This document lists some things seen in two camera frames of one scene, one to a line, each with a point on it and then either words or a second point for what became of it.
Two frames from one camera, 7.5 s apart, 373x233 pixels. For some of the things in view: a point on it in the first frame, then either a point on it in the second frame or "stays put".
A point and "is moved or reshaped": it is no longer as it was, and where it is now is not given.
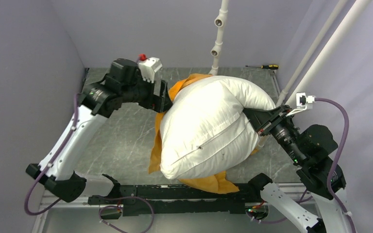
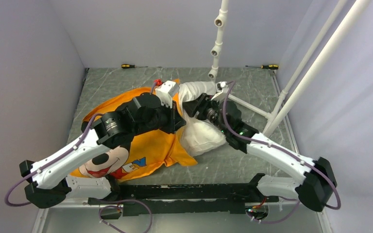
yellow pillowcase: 219,183 -> 143,154
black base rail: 140,200 stays put
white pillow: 204,130 is moved or reshaped
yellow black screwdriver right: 266,66 stays put
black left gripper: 157,103 -> 176,120
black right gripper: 258,118 -> 191,107
